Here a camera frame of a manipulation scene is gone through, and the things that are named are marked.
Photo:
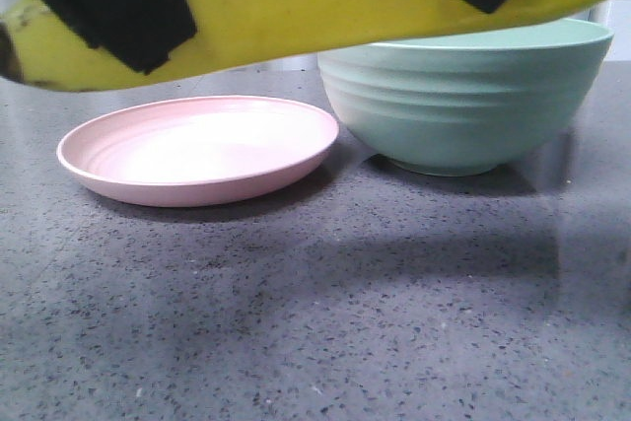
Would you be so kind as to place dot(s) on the yellow banana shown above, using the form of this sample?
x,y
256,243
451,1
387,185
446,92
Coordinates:
x,y
99,45

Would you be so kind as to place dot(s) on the green ribbed bowl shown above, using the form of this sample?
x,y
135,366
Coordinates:
x,y
464,104

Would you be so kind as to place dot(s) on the pink plate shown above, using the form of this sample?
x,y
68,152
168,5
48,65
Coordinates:
x,y
198,151

